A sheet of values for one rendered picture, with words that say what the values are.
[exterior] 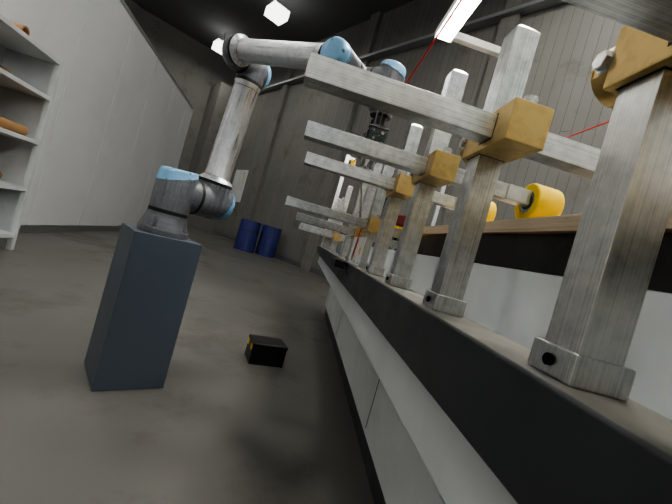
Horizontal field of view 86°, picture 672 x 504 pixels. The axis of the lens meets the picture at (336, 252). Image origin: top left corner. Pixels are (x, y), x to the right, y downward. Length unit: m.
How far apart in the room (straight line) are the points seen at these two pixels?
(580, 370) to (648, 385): 0.26
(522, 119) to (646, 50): 0.17
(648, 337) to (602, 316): 0.26
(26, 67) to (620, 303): 3.96
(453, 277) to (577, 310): 0.24
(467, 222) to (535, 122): 0.14
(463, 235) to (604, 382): 0.27
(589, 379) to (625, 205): 0.12
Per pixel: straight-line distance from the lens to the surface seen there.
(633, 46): 0.37
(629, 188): 0.31
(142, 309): 1.54
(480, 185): 0.53
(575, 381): 0.30
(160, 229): 1.52
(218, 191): 1.64
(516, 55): 0.60
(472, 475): 0.42
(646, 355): 0.56
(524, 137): 0.49
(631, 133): 0.33
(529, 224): 0.77
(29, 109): 3.90
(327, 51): 1.28
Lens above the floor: 0.75
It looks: 1 degrees down
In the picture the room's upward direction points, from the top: 16 degrees clockwise
